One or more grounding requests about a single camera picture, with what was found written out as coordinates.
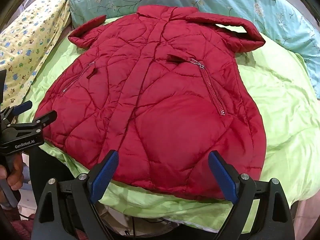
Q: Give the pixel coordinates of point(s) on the person's left hand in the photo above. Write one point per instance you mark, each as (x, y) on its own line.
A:
(15, 168)

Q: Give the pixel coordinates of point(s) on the red quilted jacket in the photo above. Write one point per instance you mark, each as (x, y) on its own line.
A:
(162, 105)

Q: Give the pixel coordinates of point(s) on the teal floral quilt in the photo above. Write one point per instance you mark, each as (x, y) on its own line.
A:
(225, 5)

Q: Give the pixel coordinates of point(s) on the yellow printed cloth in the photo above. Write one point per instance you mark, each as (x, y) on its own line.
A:
(30, 37)

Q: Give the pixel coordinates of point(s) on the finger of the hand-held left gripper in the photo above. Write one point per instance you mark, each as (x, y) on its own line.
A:
(23, 107)
(46, 119)

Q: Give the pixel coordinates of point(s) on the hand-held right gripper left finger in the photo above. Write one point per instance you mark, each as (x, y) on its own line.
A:
(105, 176)

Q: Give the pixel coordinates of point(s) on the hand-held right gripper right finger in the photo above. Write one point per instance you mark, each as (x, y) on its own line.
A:
(222, 177)

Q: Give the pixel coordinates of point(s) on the light green blanket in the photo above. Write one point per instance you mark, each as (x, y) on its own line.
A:
(275, 105)

